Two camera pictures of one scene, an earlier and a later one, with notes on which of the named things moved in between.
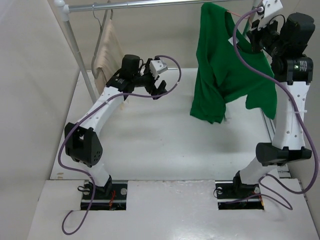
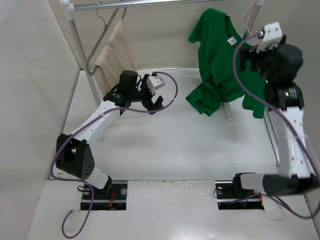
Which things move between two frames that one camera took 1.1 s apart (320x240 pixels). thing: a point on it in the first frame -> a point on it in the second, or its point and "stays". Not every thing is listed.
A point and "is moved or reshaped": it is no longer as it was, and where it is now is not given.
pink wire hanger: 249,17 -> 245,19
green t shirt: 255,59 is moved or reshaped
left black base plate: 117,200 stays
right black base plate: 226,191 stays
